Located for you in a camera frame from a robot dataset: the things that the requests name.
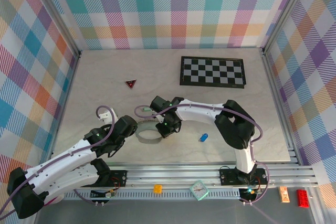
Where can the steel band with key rings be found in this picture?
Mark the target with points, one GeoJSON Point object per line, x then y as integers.
{"type": "Point", "coordinates": [147, 141]}

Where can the blue key tag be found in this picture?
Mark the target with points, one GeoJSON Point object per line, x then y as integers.
{"type": "Point", "coordinates": [203, 137]}

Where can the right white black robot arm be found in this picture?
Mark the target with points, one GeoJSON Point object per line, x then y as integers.
{"type": "Point", "coordinates": [197, 113]}

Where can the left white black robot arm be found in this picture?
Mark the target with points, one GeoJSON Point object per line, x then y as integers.
{"type": "Point", "coordinates": [65, 161]}

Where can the red black triangle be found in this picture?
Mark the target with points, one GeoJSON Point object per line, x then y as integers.
{"type": "Point", "coordinates": [130, 83]}

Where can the black grey chessboard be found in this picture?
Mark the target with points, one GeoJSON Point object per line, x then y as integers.
{"type": "Point", "coordinates": [212, 72]}

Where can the yellow toy brick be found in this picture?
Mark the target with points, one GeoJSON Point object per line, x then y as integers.
{"type": "Point", "coordinates": [158, 189]}

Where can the small circuit board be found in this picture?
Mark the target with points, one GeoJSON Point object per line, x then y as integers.
{"type": "Point", "coordinates": [107, 194]}
{"type": "Point", "coordinates": [249, 192]}

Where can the teal square clock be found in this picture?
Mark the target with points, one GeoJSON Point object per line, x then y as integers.
{"type": "Point", "coordinates": [199, 190]}

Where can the orange wooden block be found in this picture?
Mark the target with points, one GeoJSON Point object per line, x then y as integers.
{"type": "Point", "coordinates": [284, 194]}

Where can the red toy brick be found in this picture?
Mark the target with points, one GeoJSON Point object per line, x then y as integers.
{"type": "Point", "coordinates": [303, 197]}

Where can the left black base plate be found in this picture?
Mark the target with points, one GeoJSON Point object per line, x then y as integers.
{"type": "Point", "coordinates": [118, 179]}

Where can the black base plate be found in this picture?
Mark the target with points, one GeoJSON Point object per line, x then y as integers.
{"type": "Point", "coordinates": [118, 179]}
{"type": "Point", "coordinates": [228, 178]}

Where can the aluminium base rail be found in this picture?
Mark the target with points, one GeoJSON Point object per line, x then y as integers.
{"type": "Point", "coordinates": [170, 175]}

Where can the aluminium side rail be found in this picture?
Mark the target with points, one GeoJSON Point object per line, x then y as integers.
{"type": "Point", "coordinates": [68, 90]}
{"type": "Point", "coordinates": [277, 90]}

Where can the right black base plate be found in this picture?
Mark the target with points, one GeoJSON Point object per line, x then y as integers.
{"type": "Point", "coordinates": [228, 178]}

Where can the aluminium frame post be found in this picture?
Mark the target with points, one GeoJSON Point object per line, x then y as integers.
{"type": "Point", "coordinates": [286, 11]}
{"type": "Point", "coordinates": [58, 16]}

